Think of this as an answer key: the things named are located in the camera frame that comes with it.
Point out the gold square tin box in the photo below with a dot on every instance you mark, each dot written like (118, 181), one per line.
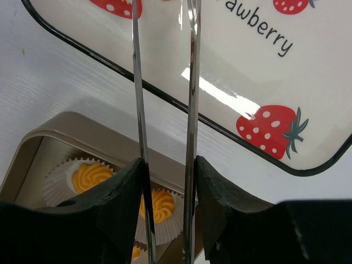
(72, 135)

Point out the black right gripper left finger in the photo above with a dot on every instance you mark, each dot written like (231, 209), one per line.
(97, 226)

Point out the strawberry print tray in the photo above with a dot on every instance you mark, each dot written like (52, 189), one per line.
(275, 76)

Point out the metal tongs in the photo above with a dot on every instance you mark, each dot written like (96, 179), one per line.
(194, 13)

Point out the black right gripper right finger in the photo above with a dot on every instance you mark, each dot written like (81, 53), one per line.
(238, 227)

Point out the orange swirl cookie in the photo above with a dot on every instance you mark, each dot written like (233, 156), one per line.
(163, 205)
(89, 175)
(136, 253)

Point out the white paper cupcake liner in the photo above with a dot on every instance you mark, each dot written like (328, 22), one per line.
(168, 230)
(144, 257)
(57, 185)

